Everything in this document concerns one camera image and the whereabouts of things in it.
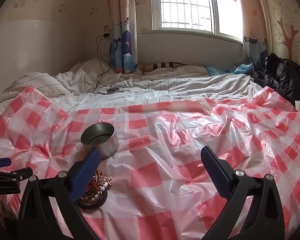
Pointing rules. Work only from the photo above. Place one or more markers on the wardrobe with tree decal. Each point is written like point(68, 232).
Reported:
point(284, 16)

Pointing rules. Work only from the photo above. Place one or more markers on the round steel tin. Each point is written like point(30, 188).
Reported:
point(101, 136)

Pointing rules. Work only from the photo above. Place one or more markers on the black puffer jacket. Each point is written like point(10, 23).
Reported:
point(282, 75)

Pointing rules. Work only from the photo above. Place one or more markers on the blue plastic bag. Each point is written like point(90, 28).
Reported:
point(241, 69)

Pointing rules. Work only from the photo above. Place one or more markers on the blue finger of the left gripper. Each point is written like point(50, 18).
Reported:
point(0, 162)

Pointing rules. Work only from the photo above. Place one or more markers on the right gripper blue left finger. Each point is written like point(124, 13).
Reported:
point(81, 173)

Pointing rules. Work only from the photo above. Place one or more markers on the window with bars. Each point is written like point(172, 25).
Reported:
point(221, 18)

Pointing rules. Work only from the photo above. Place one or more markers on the black hair band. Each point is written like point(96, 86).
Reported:
point(89, 206)

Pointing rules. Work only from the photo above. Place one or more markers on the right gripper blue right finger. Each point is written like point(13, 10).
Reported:
point(219, 171)

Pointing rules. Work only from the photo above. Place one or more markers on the cartoon curtain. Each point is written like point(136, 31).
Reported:
point(123, 49)
point(255, 45)

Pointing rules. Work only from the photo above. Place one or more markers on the round grey charger pad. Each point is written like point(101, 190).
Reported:
point(112, 90)

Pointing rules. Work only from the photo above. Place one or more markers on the striped pillow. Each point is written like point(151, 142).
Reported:
point(152, 67)

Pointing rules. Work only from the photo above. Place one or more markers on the left cartoon curtain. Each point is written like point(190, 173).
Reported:
point(123, 49)

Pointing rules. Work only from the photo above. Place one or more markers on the white striped duvet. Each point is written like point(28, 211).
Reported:
point(87, 82)

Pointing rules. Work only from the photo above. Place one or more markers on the white pillow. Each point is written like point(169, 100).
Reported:
point(48, 85)

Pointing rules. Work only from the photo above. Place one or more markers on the right cartoon curtain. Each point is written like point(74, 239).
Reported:
point(255, 45)

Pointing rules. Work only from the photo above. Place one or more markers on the wall power socket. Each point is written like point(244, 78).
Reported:
point(106, 33)

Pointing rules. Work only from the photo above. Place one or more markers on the red white checkered plastic sheet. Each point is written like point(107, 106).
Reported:
point(159, 187)

